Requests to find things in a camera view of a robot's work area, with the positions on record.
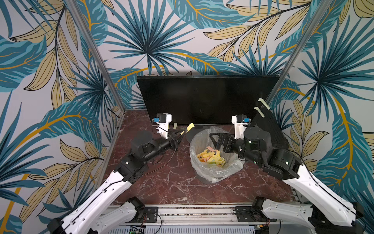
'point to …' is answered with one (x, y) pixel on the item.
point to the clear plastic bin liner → (198, 143)
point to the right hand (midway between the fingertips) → (216, 135)
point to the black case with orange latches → (270, 124)
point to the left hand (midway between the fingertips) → (187, 133)
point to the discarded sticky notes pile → (211, 156)
